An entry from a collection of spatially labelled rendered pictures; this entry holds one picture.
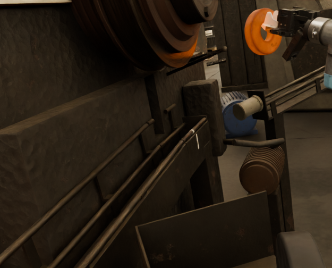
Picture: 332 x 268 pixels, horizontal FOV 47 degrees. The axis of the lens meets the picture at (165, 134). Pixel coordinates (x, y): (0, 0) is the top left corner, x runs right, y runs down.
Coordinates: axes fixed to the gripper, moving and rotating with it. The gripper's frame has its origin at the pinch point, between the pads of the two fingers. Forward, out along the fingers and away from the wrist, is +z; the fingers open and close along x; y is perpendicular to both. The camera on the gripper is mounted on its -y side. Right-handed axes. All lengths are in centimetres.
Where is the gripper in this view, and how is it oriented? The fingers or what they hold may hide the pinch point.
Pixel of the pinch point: (263, 26)
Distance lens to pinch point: 138.9
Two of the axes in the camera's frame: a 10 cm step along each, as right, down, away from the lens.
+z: -5.6, -3.7, 7.4
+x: -8.3, 2.9, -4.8
